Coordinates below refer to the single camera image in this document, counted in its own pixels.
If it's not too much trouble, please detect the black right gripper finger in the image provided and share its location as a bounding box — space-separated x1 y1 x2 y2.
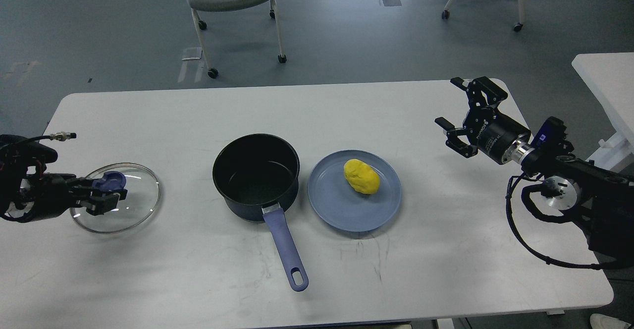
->
434 117 478 158
450 77 509 109

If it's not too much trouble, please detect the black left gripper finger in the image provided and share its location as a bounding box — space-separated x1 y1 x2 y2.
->
79 191 128 216
74 174 127 191

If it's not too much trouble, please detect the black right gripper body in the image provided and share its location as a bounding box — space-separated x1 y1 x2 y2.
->
463 106 530 165

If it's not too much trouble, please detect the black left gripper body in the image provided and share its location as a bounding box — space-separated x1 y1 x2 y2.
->
30 173 89 216

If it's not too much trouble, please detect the glass pot lid blue knob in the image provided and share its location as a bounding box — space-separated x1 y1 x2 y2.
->
69 163 162 234

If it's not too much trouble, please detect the yellow potato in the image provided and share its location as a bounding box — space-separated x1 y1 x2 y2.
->
343 158 381 194

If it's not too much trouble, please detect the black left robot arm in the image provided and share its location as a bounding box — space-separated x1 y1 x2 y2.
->
0 132 128 223

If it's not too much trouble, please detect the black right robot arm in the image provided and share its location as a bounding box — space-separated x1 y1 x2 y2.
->
435 77 633 270

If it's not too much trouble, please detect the white side table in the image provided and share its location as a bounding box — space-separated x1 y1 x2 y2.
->
572 52 634 172

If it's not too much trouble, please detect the blue plate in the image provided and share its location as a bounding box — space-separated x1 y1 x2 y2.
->
307 149 402 232

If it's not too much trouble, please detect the dark blue saucepan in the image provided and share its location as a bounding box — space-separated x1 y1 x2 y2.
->
212 133 310 291

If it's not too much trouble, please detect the white object at bottom edge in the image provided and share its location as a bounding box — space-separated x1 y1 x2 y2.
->
589 314 634 329

